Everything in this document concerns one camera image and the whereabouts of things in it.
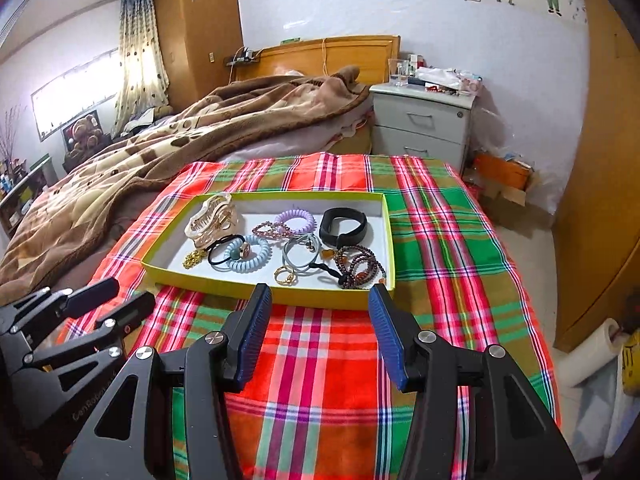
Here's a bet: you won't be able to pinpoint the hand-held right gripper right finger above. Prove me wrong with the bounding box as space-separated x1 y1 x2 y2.
367 283 584 480

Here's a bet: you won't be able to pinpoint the yellow-green cardboard tray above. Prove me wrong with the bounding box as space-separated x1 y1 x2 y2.
141 191 397 311

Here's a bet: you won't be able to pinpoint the clutter of small packets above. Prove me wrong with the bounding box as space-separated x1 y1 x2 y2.
407 54 484 97

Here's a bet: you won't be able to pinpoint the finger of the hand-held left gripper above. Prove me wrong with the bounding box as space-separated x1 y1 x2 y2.
7 291 157 396
0 276 121 337

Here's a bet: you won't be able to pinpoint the red green plaid cloth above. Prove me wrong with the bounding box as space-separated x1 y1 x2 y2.
60 152 561 480

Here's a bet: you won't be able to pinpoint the black hair tie with bead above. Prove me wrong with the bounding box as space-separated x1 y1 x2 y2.
207 233 253 267

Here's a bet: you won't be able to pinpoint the pale pink bedsheet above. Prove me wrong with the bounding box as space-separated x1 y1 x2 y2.
215 110 373 163

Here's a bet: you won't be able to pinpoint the power strip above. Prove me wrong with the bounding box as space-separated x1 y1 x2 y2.
225 47 262 66

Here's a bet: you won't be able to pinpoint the yellow plastic object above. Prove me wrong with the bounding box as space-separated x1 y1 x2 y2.
619 330 640 397

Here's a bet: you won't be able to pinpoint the wooden bed headboard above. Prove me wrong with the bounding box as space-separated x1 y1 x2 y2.
234 35 402 83

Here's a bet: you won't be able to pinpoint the black wristband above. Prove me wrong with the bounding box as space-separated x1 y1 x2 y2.
319 207 370 244

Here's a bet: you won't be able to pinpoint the dark beaded bracelet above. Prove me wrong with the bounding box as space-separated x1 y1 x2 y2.
344 256 387 291
332 244 377 275

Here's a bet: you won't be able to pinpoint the paper towel roll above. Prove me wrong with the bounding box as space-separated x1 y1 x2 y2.
556 317 624 389

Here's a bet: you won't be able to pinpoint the grey nightstand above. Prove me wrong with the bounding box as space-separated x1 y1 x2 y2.
369 82 476 176

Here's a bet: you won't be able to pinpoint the blue spiral hair tie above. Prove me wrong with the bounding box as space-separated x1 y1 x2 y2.
220 235 271 274

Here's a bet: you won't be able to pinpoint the clear glass cup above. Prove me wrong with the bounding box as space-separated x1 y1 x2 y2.
387 58 411 86

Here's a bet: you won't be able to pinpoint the dried branches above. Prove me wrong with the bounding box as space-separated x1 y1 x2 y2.
0 104 25 162

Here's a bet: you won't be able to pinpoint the pink rhinestone bracelet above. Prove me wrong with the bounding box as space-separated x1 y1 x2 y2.
251 219 294 242

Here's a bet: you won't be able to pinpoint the cardboard piece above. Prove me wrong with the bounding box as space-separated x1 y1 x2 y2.
479 180 529 207

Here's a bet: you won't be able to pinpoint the orange box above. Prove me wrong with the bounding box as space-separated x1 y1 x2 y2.
472 152 532 191

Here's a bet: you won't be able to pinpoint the dotted curtain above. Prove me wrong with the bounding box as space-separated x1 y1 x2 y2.
114 0 171 136

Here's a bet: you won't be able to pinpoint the purple spiral hair tie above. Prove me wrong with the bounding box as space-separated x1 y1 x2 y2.
274 208 317 235

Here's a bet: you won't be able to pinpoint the black knotted hair tie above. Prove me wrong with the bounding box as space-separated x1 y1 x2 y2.
304 259 353 287

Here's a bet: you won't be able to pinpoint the shelf with bottles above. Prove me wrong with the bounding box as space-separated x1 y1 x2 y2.
0 154 56 238

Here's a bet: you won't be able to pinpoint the clear plastic bag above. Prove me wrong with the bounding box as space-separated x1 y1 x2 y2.
467 102 516 161

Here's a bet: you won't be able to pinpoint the brown paw print blanket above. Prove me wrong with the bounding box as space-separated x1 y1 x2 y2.
0 65 373 306

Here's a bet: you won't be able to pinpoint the clear hair claw clip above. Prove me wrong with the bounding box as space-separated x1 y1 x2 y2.
185 192 244 251

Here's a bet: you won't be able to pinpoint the window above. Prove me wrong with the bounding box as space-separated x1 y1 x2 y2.
30 49 122 142

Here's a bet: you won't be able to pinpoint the wooden wardrobe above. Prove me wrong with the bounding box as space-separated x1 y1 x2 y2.
154 0 244 111
552 0 640 353

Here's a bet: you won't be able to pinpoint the white plastic bag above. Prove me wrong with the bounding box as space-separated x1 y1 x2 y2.
560 360 640 463

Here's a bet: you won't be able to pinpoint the brown teddy bear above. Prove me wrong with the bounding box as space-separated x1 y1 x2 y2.
62 112 107 162

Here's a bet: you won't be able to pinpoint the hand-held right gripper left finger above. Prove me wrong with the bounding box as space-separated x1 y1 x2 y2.
57 283 274 480

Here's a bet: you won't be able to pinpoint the thin grey hair tie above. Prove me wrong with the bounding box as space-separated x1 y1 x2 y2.
281 234 335 269

